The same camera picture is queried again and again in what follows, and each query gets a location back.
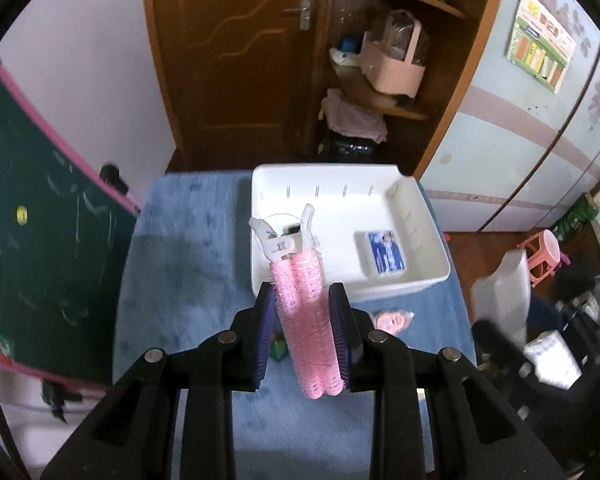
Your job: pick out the blue photo card box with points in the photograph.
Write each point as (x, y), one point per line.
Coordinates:
(386, 252)

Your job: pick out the pink plastic stool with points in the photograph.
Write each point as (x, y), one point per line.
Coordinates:
(544, 256)

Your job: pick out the blue fuzzy table cover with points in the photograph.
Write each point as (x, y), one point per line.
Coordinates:
(189, 271)

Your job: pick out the pink folded cloth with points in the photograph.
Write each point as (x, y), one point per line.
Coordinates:
(350, 120)

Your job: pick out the pink round packet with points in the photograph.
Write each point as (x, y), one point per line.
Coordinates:
(393, 322)

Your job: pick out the pink hair roller clip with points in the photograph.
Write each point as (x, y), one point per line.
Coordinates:
(295, 268)

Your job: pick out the wooden corner shelf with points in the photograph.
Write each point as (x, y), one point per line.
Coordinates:
(450, 31)

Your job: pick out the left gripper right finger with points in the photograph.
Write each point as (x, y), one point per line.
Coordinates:
(474, 431)

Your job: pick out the white plastic bin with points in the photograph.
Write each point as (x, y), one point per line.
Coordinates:
(351, 200)

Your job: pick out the brown wooden door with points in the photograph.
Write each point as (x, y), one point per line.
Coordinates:
(237, 79)

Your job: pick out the colourful puzzle cube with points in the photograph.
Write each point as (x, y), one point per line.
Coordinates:
(278, 348)

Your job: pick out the green chalkboard pink frame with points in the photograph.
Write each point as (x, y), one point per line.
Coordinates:
(64, 237)

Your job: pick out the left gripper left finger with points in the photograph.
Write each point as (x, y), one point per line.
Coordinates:
(163, 398)

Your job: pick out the white charger cube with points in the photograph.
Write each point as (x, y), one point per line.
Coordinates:
(553, 362)

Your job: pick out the colourful wall poster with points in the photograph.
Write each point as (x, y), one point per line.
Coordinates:
(539, 44)

